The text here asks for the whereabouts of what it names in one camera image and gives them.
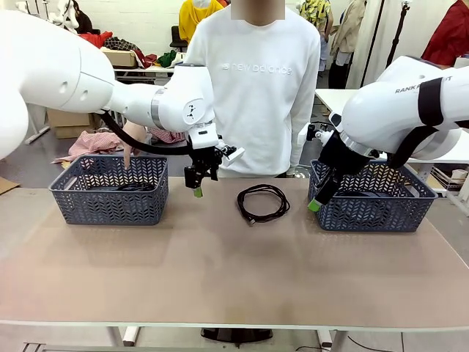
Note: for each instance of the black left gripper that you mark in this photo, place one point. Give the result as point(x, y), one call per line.
point(205, 157)

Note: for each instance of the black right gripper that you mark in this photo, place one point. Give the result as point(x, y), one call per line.
point(340, 157)

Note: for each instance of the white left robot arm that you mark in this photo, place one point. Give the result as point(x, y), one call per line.
point(55, 73)

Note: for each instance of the person left forearm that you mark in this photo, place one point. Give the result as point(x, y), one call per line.
point(295, 157)

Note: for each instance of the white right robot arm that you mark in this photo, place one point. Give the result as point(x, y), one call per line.
point(384, 110)

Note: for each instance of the person right hand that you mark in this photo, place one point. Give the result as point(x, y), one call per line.
point(133, 137)

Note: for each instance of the grey perforated plastic basket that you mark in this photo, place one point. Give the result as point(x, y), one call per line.
point(366, 220)

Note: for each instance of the person white sweatshirt torso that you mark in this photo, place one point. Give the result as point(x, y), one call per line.
point(256, 110)

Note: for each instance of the white background table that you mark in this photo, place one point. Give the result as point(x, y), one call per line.
point(329, 97)

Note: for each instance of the left blue plastic basket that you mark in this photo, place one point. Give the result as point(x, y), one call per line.
point(110, 209)

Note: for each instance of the red checkered cloth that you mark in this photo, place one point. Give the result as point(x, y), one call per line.
point(95, 144)

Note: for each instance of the open cardboard box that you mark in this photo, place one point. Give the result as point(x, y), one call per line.
point(121, 58)

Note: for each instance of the closed cardboard box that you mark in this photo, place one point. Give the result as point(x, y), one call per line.
point(67, 124)

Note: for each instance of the yellow hooded garment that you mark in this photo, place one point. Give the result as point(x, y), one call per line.
point(190, 18)

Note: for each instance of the colourful clothes pile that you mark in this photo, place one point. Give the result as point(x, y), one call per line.
point(117, 43)

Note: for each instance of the black round base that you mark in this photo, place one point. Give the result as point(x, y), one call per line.
point(238, 333)

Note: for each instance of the white hanging curtain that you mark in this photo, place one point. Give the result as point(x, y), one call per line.
point(381, 36)

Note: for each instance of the beige hanging jacket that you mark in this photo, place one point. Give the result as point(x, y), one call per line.
point(350, 25)

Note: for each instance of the yellow floral shirt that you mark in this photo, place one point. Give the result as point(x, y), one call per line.
point(318, 11)

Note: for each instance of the black tripod stand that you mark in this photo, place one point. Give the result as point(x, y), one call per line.
point(403, 22)

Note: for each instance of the flat cardboard sheet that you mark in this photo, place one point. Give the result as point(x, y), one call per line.
point(7, 185)

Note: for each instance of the red garment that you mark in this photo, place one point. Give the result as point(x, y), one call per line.
point(450, 36)

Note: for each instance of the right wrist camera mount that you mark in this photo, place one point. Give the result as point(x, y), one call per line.
point(322, 135)

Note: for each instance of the white table frame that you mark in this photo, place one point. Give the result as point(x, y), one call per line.
point(128, 335)

